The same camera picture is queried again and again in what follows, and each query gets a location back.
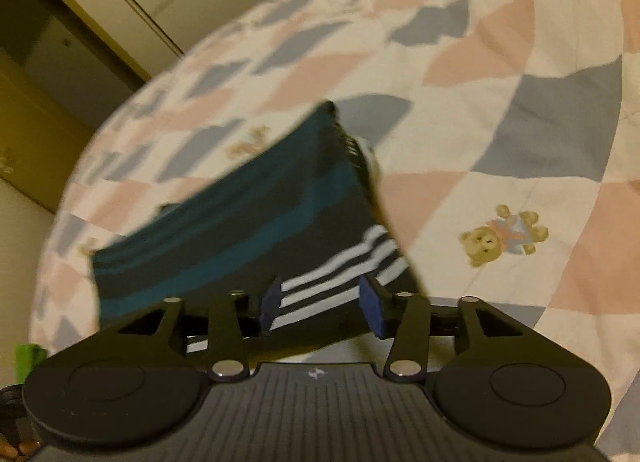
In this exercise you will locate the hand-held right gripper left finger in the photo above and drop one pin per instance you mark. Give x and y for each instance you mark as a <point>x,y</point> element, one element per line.
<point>270,306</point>

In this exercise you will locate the dark teal striped shirt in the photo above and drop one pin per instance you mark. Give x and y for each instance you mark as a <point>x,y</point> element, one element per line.
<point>250,222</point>

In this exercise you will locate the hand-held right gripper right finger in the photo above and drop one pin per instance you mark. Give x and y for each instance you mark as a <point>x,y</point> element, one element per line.
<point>374,311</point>

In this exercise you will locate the brown wooden panel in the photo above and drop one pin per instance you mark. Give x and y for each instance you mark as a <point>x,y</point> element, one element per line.
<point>35,141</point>

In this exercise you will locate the green object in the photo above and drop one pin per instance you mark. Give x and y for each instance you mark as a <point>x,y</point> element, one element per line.
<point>30,362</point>

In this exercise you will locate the checkered bear print blanket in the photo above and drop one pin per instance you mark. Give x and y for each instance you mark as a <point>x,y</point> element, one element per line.
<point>500,116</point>

